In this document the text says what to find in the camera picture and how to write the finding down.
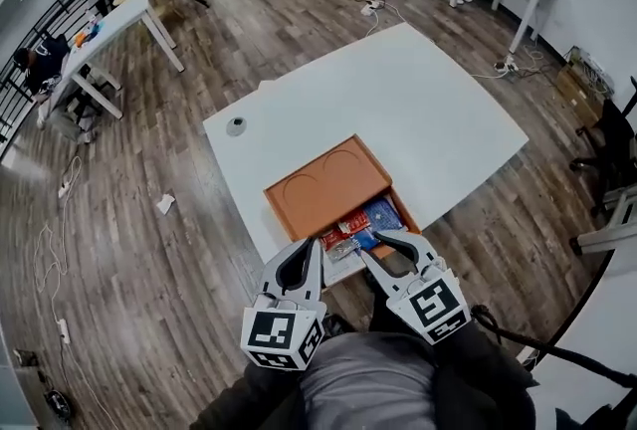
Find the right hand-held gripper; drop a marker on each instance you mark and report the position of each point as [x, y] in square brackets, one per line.
[433, 308]

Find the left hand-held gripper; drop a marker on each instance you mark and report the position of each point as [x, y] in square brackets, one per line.
[274, 333]

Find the grey foil packet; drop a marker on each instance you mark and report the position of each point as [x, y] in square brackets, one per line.
[341, 253]

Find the blue packet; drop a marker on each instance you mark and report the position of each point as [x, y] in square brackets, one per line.
[383, 214]

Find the person's left forearm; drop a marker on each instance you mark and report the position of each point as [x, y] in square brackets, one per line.
[234, 398]

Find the person's right forearm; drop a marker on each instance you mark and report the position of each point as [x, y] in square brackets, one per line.
[478, 358]

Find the person's right leg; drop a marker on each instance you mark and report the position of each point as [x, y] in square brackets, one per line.
[380, 303]

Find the person's leg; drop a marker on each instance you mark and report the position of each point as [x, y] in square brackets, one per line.
[339, 323]
[380, 303]

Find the person's left leg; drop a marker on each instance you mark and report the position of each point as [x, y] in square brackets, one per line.
[339, 323]

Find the orange storage box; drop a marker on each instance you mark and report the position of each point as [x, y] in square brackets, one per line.
[328, 189]

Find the person's grey shirt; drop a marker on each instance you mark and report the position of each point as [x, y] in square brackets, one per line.
[368, 378]

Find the crumpled white paper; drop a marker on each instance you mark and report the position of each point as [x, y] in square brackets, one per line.
[165, 203]

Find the large white table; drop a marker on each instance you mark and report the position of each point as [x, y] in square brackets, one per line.
[398, 94]

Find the white rectangular box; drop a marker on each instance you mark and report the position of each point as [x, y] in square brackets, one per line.
[265, 87]

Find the white equipment stand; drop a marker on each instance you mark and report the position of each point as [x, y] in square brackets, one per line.
[612, 229]

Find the white power strip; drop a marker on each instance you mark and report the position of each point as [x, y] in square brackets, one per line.
[63, 190]
[63, 331]
[373, 6]
[505, 66]

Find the black office chair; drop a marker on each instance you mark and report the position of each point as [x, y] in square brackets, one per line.
[614, 144]
[82, 112]

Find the cardboard box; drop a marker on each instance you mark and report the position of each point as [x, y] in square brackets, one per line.
[582, 84]

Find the black round floor device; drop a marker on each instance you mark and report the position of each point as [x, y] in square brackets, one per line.
[60, 405]

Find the small dark box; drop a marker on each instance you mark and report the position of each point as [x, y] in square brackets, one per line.
[26, 358]

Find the orange plastic item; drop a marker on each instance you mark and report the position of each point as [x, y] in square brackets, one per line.
[82, 39]

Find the black metal railing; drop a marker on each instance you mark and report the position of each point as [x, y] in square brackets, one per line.
[10, 109]

